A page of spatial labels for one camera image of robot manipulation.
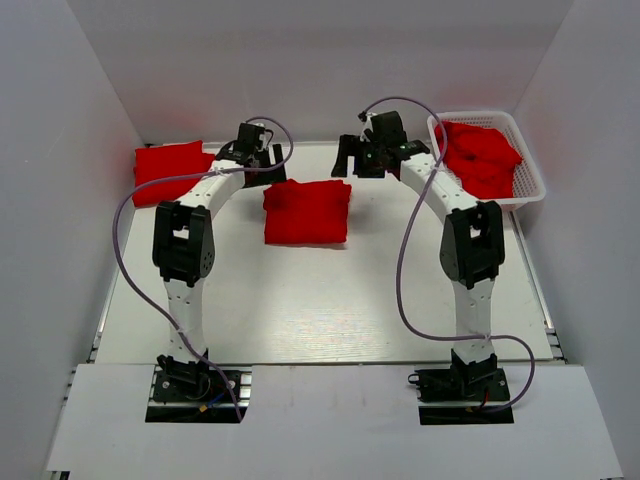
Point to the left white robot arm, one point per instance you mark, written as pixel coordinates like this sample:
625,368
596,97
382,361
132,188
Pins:
183,243

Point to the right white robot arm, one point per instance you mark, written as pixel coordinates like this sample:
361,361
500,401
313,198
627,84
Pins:
472,243

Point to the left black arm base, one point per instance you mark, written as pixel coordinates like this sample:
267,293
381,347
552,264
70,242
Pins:
195,393

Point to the red t shirt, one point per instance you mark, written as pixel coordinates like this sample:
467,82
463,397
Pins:
311,213
154,163

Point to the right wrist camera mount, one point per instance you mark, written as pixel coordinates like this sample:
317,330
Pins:
366,134

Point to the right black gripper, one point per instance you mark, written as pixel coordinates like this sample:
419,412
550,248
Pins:
351,146

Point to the folded red t shirt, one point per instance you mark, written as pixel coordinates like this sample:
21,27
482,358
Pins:
154,163

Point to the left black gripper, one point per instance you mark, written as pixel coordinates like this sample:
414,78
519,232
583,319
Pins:
276,175

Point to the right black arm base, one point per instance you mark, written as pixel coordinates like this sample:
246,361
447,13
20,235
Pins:
463,394

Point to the red shirts in basket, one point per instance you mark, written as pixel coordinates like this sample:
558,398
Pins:
482,159

